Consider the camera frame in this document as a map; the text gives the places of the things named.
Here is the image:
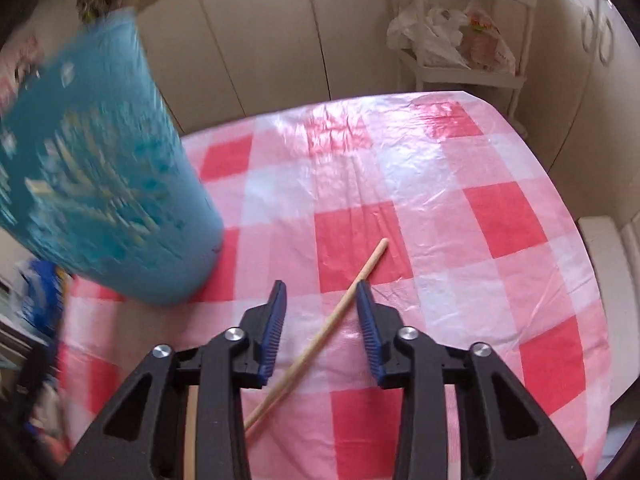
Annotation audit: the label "blue perforated plastic basket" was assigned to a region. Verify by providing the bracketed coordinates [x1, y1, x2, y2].
[0, 7, 224, 307]

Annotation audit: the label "white bench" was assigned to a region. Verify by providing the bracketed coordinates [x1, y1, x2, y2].
[577, 216, 640, 321]

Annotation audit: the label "blue plastic bag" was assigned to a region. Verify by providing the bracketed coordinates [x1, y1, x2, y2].
[20, 260, 68, 336]

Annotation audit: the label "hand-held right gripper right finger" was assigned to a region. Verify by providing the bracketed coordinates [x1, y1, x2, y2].
[355, 280, 588, 480]

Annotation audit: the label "cream kitchen base cabinets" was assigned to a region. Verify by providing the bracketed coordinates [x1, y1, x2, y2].
[135, 0, 640, 231]

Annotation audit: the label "white trolley cart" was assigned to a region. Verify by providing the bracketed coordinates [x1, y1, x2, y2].
[390, 0, 538, 136]

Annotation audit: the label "white plastic bag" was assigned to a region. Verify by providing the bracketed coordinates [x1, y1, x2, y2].
[387, 0, 471, 68]

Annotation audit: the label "pinkish plastic bag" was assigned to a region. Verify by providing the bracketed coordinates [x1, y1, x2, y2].
[460, 2, 517, 73]

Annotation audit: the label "red white checkered tablecloth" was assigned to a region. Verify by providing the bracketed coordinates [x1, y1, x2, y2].
[55, 91, 613, 480]

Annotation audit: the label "light wooden chopstick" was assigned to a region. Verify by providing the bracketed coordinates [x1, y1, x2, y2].
[185, 390, 198, 480]
[244, 238, 390, 435]

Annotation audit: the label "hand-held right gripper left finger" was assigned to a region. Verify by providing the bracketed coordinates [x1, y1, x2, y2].
[55, 280, 288, 480]

